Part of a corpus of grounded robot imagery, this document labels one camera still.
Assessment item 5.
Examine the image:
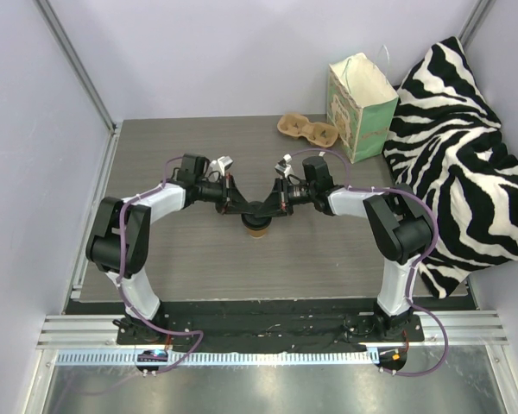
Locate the black plastic cup lid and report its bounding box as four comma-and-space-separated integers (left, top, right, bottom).
241, 201, 272, 231

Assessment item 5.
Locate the brown paper coffee cup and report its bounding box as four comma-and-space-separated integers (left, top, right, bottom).
246, 225, 268, 238

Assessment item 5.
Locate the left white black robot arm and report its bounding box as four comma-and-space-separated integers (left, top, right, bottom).
85, 154, 257, 344

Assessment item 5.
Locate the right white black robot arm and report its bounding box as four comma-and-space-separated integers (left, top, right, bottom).
243, 155, 437, 341

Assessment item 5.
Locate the brown cardboard cup carrier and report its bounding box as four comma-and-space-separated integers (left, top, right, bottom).
277, 113, 338, 148

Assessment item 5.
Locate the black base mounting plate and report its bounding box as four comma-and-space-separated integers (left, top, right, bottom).
64, 297, 426, 353

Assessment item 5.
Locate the green paper gift bag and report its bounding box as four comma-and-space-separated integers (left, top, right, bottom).
326, 46, 398, 163

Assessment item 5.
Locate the zebra print blanket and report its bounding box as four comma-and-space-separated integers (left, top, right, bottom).
382, 37, 518, 298

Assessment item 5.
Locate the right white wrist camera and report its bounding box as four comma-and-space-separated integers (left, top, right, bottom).
275, 154, 294, 179

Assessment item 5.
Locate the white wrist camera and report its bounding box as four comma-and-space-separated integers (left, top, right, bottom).
275, 154, 294, 179
210, 155, 233, 177

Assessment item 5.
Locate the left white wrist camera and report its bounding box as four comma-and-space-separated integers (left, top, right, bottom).
210, 155, 233, 177

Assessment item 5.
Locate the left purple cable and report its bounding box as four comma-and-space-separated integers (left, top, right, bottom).
117, 155, 206, 377

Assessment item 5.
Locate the purple cable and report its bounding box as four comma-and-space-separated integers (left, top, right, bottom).
284, 148, 452, 380
117, 155, 206, 377

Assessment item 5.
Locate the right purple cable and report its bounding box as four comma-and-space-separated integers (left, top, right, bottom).
284, 148, 452, 380

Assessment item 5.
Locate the white slotted cable duct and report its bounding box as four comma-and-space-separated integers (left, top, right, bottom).
55, 348, 379, 367

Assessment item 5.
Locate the aluminium frame rail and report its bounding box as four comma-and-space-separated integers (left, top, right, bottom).
37, 310, 509, 349

